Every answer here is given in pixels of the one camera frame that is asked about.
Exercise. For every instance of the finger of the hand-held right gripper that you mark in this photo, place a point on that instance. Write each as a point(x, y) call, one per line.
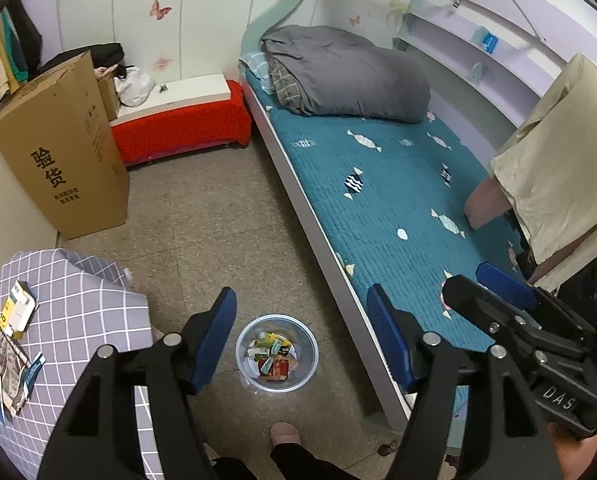
point(503, 277)
point(478, 300)

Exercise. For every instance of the red bench with white top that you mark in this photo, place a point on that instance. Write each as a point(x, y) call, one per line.
point(178, 125)

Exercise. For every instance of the black bag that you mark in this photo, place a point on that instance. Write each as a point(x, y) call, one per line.
point(88, 57)

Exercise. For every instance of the pale blue plastic bin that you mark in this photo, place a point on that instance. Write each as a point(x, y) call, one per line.
point(306, 355)

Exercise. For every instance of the pink slipper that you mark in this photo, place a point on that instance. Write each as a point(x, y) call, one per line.
point(284, 432)

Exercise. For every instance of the red packet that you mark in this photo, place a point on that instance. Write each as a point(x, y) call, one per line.
point(281, 369)

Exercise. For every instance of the grey checked tablecloth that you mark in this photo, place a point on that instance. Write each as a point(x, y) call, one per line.
point(78, 300)

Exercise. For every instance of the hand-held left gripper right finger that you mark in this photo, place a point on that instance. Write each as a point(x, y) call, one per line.
point(388, 335)

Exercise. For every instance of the grey plaid pillow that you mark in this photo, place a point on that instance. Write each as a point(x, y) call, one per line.
point(286, 85)

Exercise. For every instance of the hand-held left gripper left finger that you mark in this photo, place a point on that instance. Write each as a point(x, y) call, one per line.
point(213, 340)

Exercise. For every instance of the black trouser leg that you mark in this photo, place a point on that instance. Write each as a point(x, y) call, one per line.
point(303, 465)

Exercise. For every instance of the blue and white packet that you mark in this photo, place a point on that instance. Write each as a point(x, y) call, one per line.
point(36, 372)

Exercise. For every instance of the light blue checked pillow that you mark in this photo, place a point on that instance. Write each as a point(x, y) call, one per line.
point(253, 67)

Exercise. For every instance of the beige shirt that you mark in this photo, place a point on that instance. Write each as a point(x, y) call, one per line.
point(553, 160)

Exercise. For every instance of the white plastic bag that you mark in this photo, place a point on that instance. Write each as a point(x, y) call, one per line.
point(134, 87)

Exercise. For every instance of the large cardboard box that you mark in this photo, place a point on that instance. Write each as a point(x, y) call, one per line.
point(63, 160)

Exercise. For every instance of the person's right hand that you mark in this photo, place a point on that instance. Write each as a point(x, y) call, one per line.
point(575, 460)

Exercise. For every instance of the white wardrobe with stickers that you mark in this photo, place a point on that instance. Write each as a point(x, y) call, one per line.
point(128, 10)

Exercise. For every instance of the small cardboard box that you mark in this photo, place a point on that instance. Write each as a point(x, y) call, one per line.
point(108, 95)

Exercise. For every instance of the teal printed bed sheet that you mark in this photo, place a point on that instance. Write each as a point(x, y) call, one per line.
point(393, 200)

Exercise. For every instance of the black hanging garment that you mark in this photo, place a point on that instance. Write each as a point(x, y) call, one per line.
point(26, 35)

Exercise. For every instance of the small blue box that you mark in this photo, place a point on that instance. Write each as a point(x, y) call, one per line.
point(489, 42)

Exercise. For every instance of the grey duvet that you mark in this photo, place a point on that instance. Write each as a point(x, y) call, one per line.
point(348, 75)

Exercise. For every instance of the green hanging garment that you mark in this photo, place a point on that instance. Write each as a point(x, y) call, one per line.
point(13, 55)

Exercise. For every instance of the packets on table edge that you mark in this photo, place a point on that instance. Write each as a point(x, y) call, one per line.
point(8, 375)

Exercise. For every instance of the white bed frame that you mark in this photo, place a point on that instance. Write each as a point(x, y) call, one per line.
point(328, 270)

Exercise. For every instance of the yellow and white box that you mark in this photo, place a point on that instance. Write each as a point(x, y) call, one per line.
point(18, 310)

